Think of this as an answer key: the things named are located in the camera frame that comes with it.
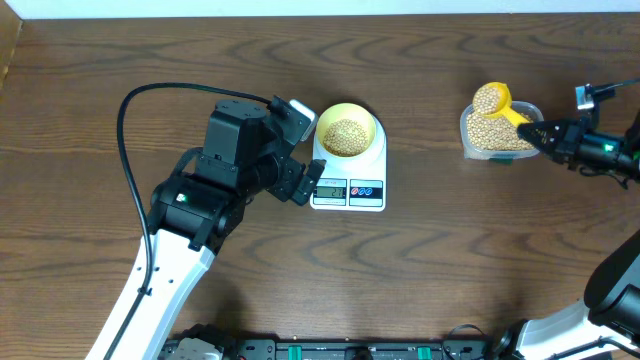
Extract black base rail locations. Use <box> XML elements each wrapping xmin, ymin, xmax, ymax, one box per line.
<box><xmin>159</xmin><ymin>338</ymin><xmax>506</xmax><ymax>360</ymax></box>

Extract pale yellow bowl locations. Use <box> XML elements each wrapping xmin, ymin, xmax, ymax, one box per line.
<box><xmin>316</xmin><ymin>103</ymin><xmax>377</xmax><ymax>155</ymax></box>

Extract green tape label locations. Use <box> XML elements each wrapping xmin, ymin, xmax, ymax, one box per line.
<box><xmin>488</xmin><ymin>157</ymin><xmax>514</xmax><ymax>165</ymax></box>

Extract yellow plastic measuring scoop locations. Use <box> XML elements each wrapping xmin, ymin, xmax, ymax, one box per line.
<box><xmin>482</xmin><ymin>82</ymin><xmax>529</xmax><ymax>127</ymax></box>

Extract soybeans in scoop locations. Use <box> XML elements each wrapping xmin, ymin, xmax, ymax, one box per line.
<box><xmin>472</xmin><ymin>84</ymin><xmax>502</xmax><ymax>115</ymax></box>

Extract soybeans pile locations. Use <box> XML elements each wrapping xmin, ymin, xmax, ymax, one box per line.
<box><xmin>467</xmin><ymin>112</ymin><xmax>533</xmax><ymax>151</ymax></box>

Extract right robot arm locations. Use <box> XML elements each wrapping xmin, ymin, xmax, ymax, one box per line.
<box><xmin>491</xmin><ymin>102</ymin><xmax>639</xmax><ymax>359</ymax></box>

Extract white digital kitchen scale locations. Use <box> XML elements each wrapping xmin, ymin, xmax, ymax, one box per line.
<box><xmin>310</xmin><ymin>116</ymin><xmax>387</xmax><ymax>212</ymax></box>

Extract soybeans in bowl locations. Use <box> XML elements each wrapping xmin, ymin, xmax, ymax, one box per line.
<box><xmin>323</xmin><ymin>119</ymin><xmax>369</xmax><ymax>157</ymax></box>

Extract clear plastic container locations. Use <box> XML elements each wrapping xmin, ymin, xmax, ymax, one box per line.
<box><xmin>460</xmin><ymin>101</ymin><xmax>544</xmax><ymax>160</ymax></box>

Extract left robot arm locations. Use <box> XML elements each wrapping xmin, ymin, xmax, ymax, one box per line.
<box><xmin>88</xmin><ymin>97</ymin><xmax>324</xmax><ymax>359</ymax></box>

